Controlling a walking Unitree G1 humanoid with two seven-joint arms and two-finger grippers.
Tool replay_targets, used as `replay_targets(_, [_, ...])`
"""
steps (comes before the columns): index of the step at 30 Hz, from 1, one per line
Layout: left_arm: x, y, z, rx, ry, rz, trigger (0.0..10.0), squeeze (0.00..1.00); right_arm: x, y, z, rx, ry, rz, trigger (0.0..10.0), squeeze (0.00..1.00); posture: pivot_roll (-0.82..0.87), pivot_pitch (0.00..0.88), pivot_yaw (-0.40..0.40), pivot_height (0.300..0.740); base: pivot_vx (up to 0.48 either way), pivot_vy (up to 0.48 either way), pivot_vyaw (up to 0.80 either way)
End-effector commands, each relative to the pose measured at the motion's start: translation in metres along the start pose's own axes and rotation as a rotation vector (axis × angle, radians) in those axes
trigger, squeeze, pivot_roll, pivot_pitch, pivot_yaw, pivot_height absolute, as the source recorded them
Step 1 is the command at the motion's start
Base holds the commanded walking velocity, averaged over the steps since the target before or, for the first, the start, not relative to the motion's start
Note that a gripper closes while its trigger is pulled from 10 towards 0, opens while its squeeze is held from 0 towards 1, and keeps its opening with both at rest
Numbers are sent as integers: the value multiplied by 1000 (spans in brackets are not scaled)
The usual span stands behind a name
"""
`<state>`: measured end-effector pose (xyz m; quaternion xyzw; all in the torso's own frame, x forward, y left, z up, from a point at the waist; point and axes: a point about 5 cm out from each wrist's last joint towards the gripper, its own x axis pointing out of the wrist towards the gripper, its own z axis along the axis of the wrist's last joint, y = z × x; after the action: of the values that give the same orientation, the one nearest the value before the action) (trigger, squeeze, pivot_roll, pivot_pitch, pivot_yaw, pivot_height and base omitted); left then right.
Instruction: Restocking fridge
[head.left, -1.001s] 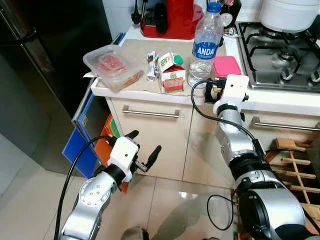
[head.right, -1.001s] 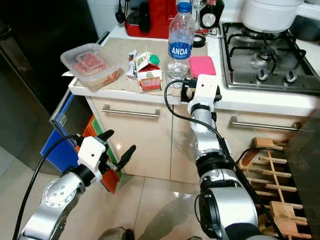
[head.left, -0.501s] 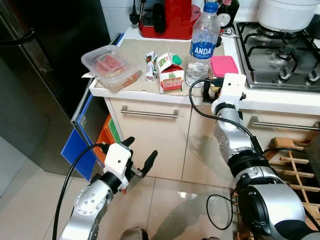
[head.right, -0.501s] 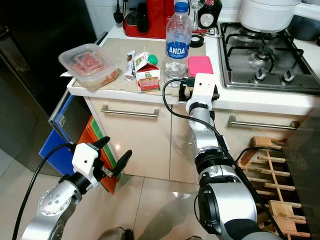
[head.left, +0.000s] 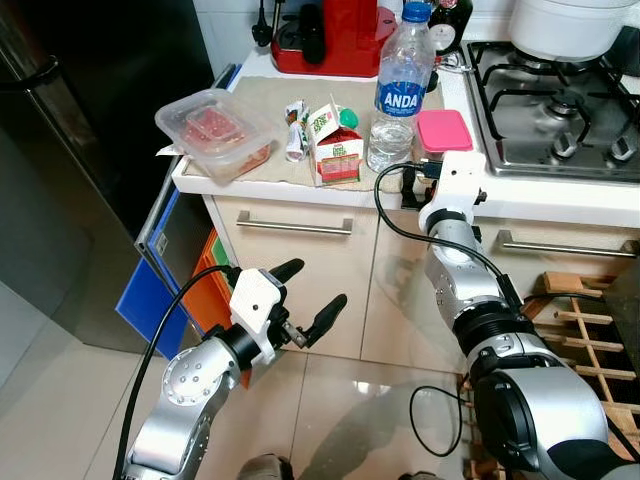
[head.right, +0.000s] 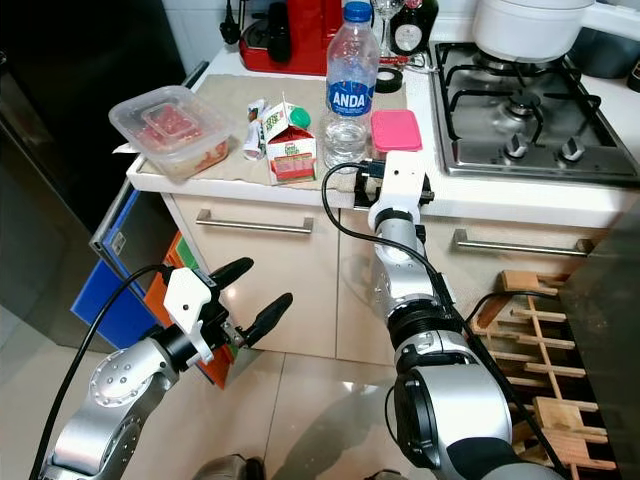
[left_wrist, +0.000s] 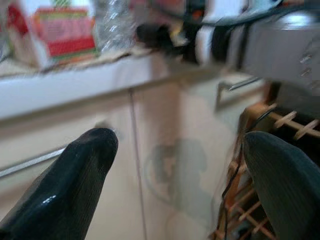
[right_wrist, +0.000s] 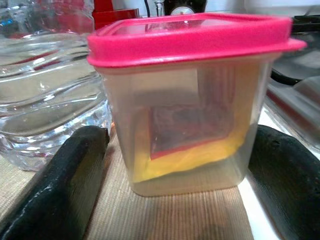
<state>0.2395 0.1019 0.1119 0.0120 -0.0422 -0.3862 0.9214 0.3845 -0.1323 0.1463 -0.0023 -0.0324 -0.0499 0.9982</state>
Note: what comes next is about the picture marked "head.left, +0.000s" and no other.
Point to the clear container with pink lid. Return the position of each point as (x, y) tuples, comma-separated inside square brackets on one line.
[(445, 130)]

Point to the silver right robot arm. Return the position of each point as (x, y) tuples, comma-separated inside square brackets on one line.
[(530, 400)]

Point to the tall dark steel fridge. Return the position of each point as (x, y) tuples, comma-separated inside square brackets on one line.
[(90, 150)]

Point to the cream kitchen cabinet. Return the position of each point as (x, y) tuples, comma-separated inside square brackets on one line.
[(400, 300)]

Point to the orange flat board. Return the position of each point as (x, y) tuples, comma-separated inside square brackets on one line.
[(205, 295)]

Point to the red white milk carton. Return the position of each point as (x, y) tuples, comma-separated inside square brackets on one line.
[(335, 150)]

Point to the clear water bottle blue label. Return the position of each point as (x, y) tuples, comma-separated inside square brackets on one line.
[(402, 100)]

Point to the black tape roll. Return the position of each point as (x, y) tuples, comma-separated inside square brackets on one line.
[(434, 82)]

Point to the small white packet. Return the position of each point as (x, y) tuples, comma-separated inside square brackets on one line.
[(297, 135)]

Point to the blue flat board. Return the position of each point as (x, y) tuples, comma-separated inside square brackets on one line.
[(150, 300)]

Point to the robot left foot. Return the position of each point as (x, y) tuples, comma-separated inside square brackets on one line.
[(265, 468)]

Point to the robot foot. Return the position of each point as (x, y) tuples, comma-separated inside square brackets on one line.
[(418, 476), (265, 468)]

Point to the steel gas stove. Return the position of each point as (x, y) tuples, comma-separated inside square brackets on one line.
[(550, 130)]

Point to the clear container with red food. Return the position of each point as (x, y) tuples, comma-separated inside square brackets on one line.
[(215, 130)]

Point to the dark round glass bottle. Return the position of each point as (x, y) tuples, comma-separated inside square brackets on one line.
[(450, 35)]

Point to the red coffee machine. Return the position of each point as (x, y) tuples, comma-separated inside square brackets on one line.
[(350, 40)]

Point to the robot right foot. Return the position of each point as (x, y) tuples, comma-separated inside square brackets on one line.
[(418, 476)]

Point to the white cooking pot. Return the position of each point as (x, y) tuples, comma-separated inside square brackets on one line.
[(570, 30)]

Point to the wooden wine rack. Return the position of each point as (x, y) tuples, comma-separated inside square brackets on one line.
[(590, 345)]

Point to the dark grey pot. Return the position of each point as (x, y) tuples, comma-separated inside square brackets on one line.
[(625, 55)]

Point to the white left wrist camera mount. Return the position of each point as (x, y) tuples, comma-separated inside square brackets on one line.
[(252, 300)]

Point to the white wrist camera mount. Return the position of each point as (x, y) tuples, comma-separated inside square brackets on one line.
[(458, 185), (252, 300)]

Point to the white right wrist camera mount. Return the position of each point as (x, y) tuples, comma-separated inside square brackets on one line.
[(458, 185)]

